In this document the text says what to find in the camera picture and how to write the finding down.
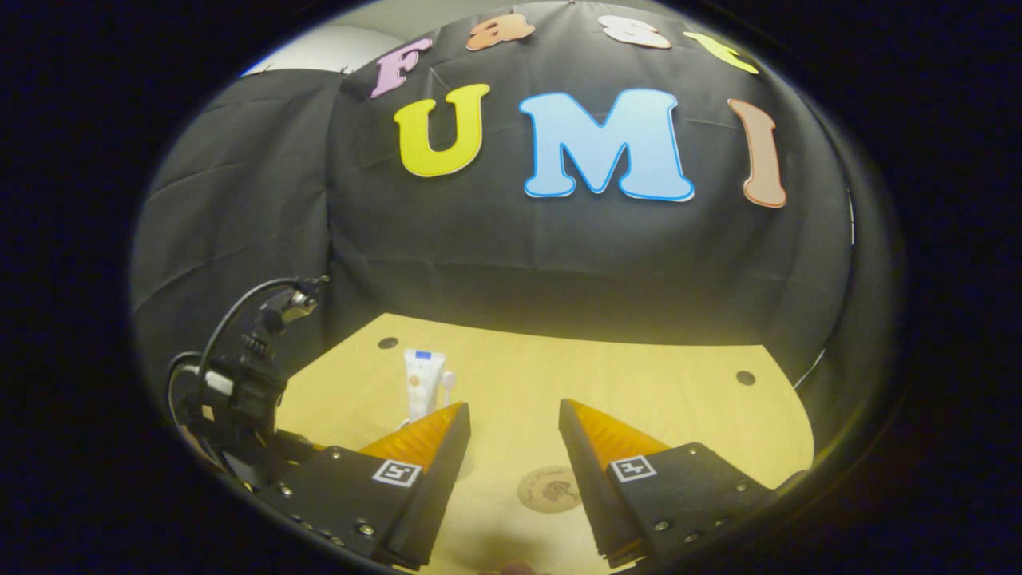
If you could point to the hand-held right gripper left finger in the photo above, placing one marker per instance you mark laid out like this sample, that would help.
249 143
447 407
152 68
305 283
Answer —
435 495

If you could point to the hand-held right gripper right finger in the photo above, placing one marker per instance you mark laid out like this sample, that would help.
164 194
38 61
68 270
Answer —
591 487

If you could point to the round brown coaster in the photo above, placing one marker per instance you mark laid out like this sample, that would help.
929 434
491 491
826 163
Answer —
543 489

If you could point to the white toothpaste tube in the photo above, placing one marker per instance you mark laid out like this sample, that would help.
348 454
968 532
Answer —
421 383

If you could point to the white toothbrush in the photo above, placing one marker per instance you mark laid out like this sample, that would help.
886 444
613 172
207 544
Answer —
448 379

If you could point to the wooden desktop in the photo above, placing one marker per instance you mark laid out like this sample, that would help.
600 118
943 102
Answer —
519 383

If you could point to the black backdrop cloth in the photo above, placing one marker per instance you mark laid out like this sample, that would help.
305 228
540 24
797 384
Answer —
479 239

